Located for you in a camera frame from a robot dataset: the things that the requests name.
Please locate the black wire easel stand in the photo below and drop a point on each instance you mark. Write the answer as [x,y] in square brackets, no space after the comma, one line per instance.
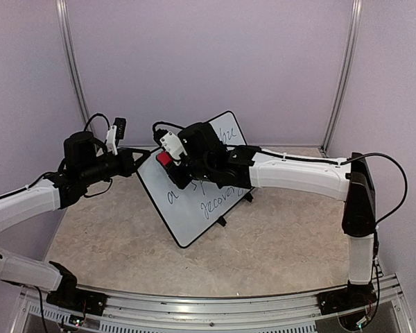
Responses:
[247,198]

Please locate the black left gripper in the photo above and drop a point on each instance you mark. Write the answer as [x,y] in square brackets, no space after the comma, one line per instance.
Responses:
[127,165]

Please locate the red black whiteboard eraser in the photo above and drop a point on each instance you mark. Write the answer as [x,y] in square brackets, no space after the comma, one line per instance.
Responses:
[164,159]

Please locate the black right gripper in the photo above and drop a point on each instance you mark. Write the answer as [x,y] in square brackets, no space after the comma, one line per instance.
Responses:
[180,181]

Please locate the aluminium corner post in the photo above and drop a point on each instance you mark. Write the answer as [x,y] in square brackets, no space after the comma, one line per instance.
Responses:
[67,40]
[345,71]

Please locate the aluminium right corner post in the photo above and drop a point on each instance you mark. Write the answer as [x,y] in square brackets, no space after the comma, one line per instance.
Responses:
[345,71]

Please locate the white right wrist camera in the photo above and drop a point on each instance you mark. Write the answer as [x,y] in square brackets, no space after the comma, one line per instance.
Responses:
[171,144]

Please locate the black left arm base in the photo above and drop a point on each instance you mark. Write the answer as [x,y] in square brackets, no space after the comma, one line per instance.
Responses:
[79,300]

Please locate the aluminium left corner post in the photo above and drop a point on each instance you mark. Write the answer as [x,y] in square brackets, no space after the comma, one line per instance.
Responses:
[67,40]

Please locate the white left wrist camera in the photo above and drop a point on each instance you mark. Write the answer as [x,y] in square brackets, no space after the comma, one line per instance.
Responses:
[115,133]

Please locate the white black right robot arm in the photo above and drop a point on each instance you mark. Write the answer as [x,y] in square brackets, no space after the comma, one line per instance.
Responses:
[346,180]

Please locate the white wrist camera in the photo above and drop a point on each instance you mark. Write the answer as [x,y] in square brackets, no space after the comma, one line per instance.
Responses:
[171,144]
[115,133]

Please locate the aluminium front rail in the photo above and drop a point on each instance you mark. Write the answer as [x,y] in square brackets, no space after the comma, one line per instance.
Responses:
[136,312]

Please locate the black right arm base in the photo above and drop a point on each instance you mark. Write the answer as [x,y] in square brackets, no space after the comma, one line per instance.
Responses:
[350,297]

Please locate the white whiteboard black frame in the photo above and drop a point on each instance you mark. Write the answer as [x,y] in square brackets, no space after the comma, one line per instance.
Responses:
[187,213]

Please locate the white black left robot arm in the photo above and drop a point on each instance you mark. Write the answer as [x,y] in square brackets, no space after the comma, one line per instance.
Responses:
[31,206]

